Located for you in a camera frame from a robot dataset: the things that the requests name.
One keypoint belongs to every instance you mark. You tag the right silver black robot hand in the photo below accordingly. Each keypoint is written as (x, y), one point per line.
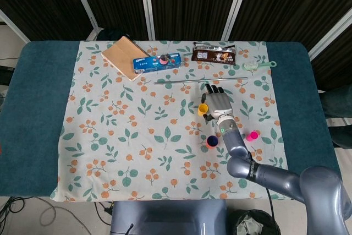
(220, 105)

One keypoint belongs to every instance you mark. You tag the yellow plastic cup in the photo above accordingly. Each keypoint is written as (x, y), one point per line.
(202, 109)

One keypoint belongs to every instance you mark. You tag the dark blue plastic cup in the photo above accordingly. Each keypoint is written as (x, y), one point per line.
(212, 141)

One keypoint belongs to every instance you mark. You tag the pink plastic cup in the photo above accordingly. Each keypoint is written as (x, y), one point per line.
(253, 136)

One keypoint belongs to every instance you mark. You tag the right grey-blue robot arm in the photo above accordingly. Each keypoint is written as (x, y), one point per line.
(236, 141)

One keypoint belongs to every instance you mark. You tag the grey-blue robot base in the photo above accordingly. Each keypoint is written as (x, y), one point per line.
(165, 218)

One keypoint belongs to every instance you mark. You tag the thin silver metal rod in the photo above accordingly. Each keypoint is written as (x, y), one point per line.
(192, 80)

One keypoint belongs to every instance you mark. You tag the orange plastic cup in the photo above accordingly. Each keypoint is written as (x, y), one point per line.
(211, 147)

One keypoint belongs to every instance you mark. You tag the brown chocolate snack packet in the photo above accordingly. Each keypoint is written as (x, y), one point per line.
(214, 53)

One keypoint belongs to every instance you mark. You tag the blue Oreo cookie box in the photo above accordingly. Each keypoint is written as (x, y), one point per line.
(148, 64)

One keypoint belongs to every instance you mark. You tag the floral print tablecloth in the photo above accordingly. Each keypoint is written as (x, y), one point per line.
(137, 136)

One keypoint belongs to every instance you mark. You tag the brown spiral notebook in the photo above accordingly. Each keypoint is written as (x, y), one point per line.
(123, 56)

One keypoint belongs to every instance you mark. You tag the black trash bin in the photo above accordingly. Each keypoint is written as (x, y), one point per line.
(255, 215)

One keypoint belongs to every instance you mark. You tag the dark teal chair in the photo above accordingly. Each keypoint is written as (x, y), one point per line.
(338, 103)

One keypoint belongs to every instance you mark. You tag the black chair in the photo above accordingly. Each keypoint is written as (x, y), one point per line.
(112, 34)

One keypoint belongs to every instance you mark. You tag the teal table cover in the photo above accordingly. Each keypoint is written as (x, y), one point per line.
(33, 108)

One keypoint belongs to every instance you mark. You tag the black equipment box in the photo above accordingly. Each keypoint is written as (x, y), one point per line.
(5, 76)

